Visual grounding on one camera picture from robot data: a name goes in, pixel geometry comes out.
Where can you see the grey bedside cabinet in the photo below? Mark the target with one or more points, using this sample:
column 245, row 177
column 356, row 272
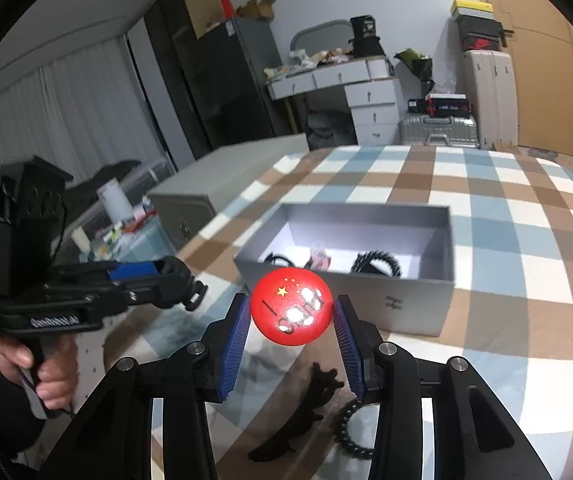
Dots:
column 189, row 199

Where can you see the silver suitcase lying flat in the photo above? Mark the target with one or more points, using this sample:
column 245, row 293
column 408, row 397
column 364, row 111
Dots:
column 456, row 132

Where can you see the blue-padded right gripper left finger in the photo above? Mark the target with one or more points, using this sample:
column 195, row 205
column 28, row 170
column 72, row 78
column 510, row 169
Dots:
column 201, row 372

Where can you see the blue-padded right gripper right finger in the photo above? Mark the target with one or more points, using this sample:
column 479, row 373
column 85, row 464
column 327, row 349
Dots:
column 381, row 372

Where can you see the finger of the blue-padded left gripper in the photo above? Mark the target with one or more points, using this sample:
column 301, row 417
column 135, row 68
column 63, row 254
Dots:
column 133, row 270

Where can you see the red round badge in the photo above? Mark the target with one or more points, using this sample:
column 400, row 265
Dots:
column 292, row 306

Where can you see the black long hair clip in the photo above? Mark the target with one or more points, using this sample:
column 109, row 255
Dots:
column 321, row 389

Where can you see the person's left hand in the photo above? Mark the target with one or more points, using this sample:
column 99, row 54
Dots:
column 57, row 375

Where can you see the white desk with drawers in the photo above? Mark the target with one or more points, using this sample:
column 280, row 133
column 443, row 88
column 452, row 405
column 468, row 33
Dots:
column 372, row 93

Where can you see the plaid bed blanket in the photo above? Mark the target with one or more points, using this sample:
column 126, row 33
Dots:
column 511, row 312

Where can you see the white curtain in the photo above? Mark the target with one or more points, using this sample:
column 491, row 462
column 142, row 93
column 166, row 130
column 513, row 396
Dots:
column 81, row 112

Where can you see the black claw hair clip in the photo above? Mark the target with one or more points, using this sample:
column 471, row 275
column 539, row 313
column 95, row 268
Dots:
column 278, row 259

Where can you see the wooden door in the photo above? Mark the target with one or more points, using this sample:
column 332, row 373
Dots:
column 540, row 43

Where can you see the black red box on suitcase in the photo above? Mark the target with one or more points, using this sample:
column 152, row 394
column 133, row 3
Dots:
column 448, row 105

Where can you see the stacked shoe boxes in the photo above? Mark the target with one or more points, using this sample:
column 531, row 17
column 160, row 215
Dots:
column 476, row 25

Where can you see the beige upright suitcase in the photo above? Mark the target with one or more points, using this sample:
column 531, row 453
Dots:
column 491, row 88

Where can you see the silver open cardboard box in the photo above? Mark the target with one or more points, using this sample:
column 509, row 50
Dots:
column 394, row 261

